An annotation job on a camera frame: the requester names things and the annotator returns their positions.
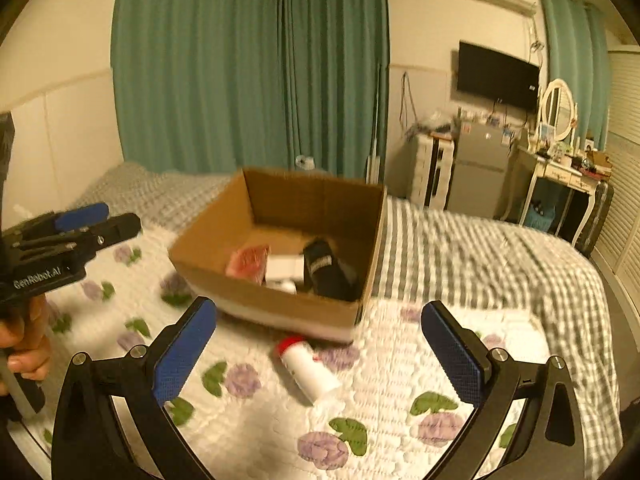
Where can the cardboard box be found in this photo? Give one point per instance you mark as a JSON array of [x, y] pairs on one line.
[[300, 310]]

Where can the narrow teal curtain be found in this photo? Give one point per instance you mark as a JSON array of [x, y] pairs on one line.
[[575, 60]]

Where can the silver fridge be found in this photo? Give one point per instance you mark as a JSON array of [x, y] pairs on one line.
[[477, 170]]

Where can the oval white vanity mirror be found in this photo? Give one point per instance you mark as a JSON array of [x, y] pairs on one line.
[[557, 110]]

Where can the white louvered wardrobe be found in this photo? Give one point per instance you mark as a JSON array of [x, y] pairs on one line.
[[622, 160]]

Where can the person's left hand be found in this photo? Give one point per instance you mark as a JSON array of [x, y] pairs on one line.
[[30, 360]]

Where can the black wall television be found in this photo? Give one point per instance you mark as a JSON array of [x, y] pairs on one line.
[[497, 75]]

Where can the wide teal curtain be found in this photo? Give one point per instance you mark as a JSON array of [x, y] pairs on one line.
[[225, 60]]

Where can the dark suitcase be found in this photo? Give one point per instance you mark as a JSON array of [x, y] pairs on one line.
[[600, 215]]

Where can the white power adapter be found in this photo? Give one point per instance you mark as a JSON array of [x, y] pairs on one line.
[[285, 266]]

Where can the grey checked bedsheet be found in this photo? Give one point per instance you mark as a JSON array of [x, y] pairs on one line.
[[475, 260]]

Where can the white bottle with red cap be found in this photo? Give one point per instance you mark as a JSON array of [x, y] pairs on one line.
[[310, 370]]

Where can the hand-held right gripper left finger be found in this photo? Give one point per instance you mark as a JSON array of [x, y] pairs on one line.
[[182, 355]]

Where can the pink packet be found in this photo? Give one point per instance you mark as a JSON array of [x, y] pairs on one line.
[[247, 262]]

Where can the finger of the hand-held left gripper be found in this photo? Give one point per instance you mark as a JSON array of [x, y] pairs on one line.
[[80, 216], [115, 227]]

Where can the white dressing table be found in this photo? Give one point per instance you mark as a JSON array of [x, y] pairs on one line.
[[555, 172]]

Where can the white floral quilt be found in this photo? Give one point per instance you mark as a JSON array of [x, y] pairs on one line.
[[280, 425]]

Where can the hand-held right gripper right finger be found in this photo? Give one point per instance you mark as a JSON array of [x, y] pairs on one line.
[[452, 355]]

